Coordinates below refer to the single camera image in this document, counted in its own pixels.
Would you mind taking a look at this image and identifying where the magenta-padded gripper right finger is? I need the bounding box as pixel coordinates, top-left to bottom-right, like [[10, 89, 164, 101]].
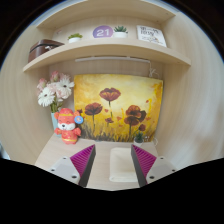
[[129, 144, 178, 189]]

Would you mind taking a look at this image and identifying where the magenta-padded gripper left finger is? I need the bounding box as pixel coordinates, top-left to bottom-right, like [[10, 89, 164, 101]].
[[48, 144, 97, 189]]

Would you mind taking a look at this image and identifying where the cream towel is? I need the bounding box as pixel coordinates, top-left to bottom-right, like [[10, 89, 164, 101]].
[[109, 147, 139, 183]]

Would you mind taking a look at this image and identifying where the small plant in white pot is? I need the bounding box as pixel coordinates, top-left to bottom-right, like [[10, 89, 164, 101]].
[[133, 132, 145, 147]]

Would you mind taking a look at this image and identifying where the red plush mouse toy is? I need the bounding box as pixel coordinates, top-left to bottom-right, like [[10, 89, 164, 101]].
[[53, 107, 84, 145]]

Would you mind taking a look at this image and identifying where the light blue vase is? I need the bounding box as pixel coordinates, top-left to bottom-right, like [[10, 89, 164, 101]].
[[50, 111, 62, 138]]

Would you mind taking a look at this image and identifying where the yellow poppy flower painting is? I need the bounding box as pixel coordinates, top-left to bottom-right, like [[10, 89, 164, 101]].
[[73, 73, 164, 143]]

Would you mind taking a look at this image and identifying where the pink and white flower bouquet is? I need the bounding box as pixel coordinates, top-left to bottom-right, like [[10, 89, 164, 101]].
[[36, 70, 76, 114]]

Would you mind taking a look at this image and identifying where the white light bar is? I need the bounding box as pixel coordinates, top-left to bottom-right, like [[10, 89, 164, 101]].
[[74, 55, 151, 64]]

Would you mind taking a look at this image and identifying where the wooden shelf with decorations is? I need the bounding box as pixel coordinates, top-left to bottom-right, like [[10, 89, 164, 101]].
[[22, 0, 193, 74]]

